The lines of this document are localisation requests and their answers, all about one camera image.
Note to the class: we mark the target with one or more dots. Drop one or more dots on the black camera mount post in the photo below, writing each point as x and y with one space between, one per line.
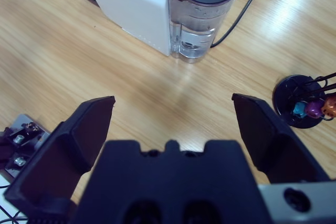
13 150

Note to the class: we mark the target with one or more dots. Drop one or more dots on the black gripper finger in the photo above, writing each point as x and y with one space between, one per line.
52 161
273 142

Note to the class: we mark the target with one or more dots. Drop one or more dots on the white capsule coffee machine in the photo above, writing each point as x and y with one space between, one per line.
136 6

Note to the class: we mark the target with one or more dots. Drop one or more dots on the grey camera mount plate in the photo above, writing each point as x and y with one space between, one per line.
23 119

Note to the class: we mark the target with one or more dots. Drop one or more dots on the purple coffee capsule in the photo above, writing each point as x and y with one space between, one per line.
314 108

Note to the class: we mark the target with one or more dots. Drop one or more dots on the teal coffee capsule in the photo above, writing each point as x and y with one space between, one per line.
299 110

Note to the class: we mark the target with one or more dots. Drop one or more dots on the orange coffee capsule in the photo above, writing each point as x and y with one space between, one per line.
330 106

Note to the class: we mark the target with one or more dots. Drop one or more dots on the black capsule stand with rods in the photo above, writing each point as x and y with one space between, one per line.
282 95

